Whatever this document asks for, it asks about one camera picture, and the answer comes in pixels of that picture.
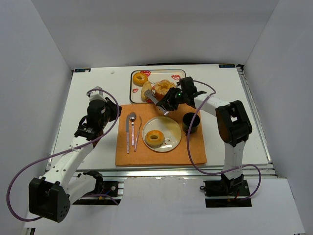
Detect pink handled knife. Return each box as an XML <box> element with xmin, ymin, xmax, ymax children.
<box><xmin>125</xmin><ymin>115</ymin><xmax>130</xmax><ymax>154</ymax></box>

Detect coconut topped bundt cake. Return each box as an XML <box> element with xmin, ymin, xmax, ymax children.
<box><xmin>152</xmin><ymin>79</ymin><xmax>176</xmax><ymax>101</ymax></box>

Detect metal serving tongs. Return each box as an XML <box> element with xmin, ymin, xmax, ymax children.
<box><xmin>144</xmin><ymin>90</ymin><xmax>169</xmax><ymax>116</ymax></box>

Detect oval beige bread roll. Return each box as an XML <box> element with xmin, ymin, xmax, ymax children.
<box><xmin>141</xmin><ymin>81</ymin><xmax>152</xmax><ymax>101</ymax></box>

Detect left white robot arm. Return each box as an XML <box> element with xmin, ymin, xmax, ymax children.
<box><xmin>28</xmin><ymin>97</ymin><xmax>122</xmax><ymax>222</ymax></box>

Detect orange cloth placemat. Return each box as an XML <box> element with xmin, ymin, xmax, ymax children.
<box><xmin>115</xmin><ymin>103</ymin><xmax>207</xmax><ymax>166</ymax></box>

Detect dark green mug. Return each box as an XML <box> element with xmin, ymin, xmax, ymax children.
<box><xmin>182</xmin><ymin>112</ymin><xmax>201</xmax><ymax>136</ymax></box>

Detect pale glazed ring donut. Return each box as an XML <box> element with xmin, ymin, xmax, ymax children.
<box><xmin>145</xmin><ymin>130</ymin><xmax>165</xmax><ymax>147</ymax></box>

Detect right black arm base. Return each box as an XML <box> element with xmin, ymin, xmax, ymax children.
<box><xmin>200</xmin><ymin>174</ymin><xmax>252</xmax><ymax>208</ymax></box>

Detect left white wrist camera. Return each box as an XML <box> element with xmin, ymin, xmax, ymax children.
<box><xmin>87</xmin><ymin>86</ymin><xmax>105</xmax><ymax>101</ymax></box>

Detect pink handled spoon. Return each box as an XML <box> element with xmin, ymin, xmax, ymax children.
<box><xmin>129</xmin><ymin>112</ymin><xmax>136</xmax><ymax>146</ymax></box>

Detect strawberry pattern tray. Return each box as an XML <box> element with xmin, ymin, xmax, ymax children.
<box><xmin>129</xmin><ymin>69</ymin><xmax>186</xmax><ymax>104</ymax></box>

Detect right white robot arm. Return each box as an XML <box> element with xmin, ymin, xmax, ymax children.
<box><xmin>151</xmin><ymin>77</ymin><xmax>252</xmax><ymax>186</ymax></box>

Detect white and yellow plate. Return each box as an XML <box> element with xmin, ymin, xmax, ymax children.
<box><xmin>142</xmin><ymin>117</ymin><xmax>182</xmax><ymax>152</ymax></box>

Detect orange ring donut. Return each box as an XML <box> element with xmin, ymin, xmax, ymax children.
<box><xmin>133</xmin><ymin>72</ymin><xmax>148</xmax><ymax>87</ymax></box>

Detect pink handled fork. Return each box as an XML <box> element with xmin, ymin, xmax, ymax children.
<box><xmin>134</xmin><ymin>115</ymin><xmax>142</xmax><ymax>152</ymax></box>

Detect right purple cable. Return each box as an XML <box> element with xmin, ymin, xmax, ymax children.
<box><xmin>187</xmin><ymin>80</ymin><xmax>262</xmax><ymax>199</ymax></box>

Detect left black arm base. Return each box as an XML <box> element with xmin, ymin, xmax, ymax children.
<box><xmin>68</xmin><ymin>170</ymin><xmax>123</xmax><ymax>206</ymax></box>

